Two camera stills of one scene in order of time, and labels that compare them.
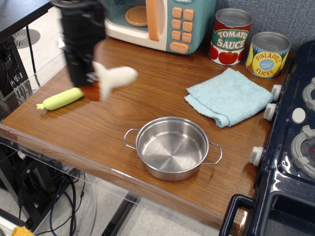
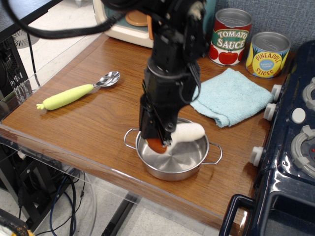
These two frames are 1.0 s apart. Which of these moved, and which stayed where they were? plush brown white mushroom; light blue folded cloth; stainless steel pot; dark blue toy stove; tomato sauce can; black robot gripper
Moved: black robot gripper; plush brown white mushroom
Stayed: tomato sauce can; light blue folded cloth; dark blue toy stove; stainless steel pot
